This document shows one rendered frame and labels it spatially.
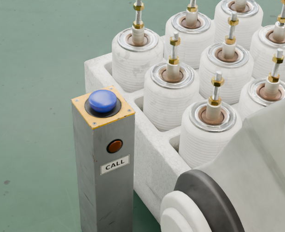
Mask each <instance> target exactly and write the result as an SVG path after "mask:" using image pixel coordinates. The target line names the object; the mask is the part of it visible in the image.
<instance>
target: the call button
mask: <svg viewBox="0 0 285 232"><path fill-rule="evenodd" d="M116 103H117V98H116V95H115V94H114V93H113V92H112V91H109V90H104V89H101V90H97V91H94V92H93V93H91V94H90V96H89V105H90V106H91V107H92V108H93V109H94V110H95V111H97V112H101V113H105V112H108V111H111V110H112V109H113V108H114V107H115V106H116Z"/></svg>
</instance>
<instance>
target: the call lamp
mask: <svg viewBox="0 0 285 232"><path fill-rule="evenodd" d="M121 146H122V143H121V141H119V140H118V141H114V142H113V143H111V144H110V146H109V149H108V150H109V152H116V151H118V150H119V149H120V148H121Z"/></svg>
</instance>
